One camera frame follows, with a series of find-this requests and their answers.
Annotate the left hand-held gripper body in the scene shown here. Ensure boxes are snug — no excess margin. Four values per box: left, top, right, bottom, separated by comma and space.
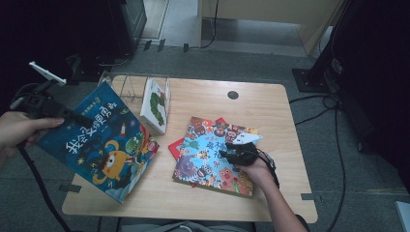
11, 61, 71, 120

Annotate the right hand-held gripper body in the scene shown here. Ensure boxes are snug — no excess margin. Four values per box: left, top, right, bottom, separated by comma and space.
226, 132, 264, 167

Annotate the light blue many-monsters picture book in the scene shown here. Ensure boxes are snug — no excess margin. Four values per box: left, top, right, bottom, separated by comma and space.
172, 115, 264, 198

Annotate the dark blue monster picture book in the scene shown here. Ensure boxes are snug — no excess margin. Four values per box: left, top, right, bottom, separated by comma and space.
36, 80, 161, 205

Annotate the red picture book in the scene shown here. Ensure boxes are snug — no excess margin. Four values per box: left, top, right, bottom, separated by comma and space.
167, 116, 227, 162

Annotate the clear acrylic book rack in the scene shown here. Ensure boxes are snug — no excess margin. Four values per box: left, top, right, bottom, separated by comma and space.
98, 71, 172, 125

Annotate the white caterpillar picture book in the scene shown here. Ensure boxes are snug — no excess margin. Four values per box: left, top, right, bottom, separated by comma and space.
139, 77, 168, 134

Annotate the person's right hand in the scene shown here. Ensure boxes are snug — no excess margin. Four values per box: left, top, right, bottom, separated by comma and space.
236, 156, 275, 189

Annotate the person's left hand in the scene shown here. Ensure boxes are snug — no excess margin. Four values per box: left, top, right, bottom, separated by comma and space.
0, 110, 66, 167

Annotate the black floor stand base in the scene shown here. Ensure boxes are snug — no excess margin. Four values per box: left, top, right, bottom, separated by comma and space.
66, 54, 112, 84

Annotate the person's grey clothing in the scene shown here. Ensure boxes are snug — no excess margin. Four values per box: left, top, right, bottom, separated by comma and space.
119, 218, 255, 232

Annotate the dark cabinet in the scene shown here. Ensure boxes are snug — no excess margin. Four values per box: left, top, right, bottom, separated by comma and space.
107, 0, 148, 57

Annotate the black metal stand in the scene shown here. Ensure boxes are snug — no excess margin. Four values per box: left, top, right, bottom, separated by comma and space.
291, 0, 356, 95

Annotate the beige wooden furniture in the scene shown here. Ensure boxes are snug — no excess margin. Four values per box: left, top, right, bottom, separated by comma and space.
197, 0, 342, 56

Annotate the white flat object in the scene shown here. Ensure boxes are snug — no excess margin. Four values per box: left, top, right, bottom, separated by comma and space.
395, 201, 410, 232

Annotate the right hand-held gripper cable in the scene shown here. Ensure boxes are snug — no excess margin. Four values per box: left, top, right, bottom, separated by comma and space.
255, 149, 280, 189

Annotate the hand-held gripper cable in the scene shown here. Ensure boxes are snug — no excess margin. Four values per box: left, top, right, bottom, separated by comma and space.
9, 82, 73, 232
255, 149, 280, 189

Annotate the black cable by cabinet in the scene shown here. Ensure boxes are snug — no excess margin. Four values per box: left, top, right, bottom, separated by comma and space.
96, 51, 133, 68

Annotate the left hand-held gripper cable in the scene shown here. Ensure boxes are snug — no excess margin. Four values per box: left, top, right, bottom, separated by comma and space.
9, 82, 73, 232

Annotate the long black floor cable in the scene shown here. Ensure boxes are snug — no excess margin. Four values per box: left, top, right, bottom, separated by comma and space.
325, 102, 347, 232

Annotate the black hanging cable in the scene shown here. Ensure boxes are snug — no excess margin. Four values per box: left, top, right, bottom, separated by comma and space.
190, 0, 220, 50

